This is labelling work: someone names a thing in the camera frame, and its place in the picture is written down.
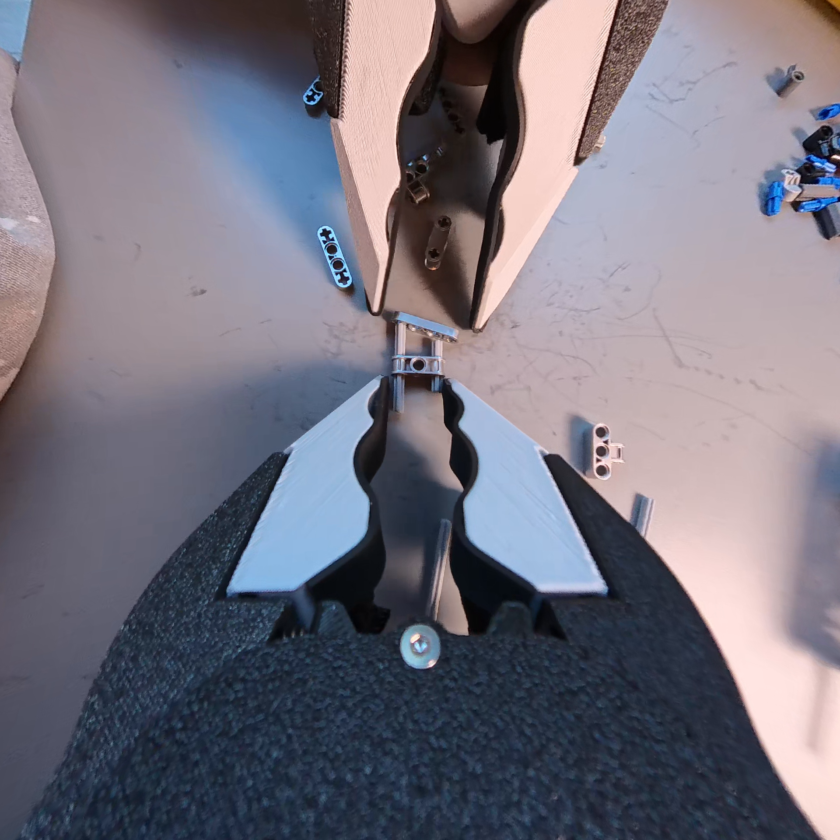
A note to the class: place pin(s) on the grey twin axle assembly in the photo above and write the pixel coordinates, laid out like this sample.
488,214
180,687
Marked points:
430,366

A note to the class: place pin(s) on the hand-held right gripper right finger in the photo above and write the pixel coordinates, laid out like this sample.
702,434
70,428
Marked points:
525,525

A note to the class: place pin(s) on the grey toy bush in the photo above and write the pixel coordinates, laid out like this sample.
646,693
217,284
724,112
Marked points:
417,191

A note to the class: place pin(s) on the grey three-hole thin beam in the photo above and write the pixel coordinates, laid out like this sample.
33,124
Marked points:
438,244

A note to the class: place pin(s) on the grey desk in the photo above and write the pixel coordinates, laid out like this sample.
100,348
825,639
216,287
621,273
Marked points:
164,394

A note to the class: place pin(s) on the grey thin toy beam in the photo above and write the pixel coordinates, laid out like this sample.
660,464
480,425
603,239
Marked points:
426,328

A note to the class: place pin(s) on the grey three-hole pin connector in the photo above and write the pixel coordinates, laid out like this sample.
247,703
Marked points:
589,453

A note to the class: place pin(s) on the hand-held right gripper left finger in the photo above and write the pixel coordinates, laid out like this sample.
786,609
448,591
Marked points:
308,525

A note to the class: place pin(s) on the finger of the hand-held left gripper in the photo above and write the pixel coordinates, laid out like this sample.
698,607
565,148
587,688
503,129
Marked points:
558,98
374,131

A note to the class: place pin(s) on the pile of small toy connectors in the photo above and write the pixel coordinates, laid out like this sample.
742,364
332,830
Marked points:
774,197

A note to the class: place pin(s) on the grey four-hole thin beam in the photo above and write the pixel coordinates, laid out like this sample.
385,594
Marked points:
334,257

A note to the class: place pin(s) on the small grey tube connector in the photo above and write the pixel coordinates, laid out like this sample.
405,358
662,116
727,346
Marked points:
789,81

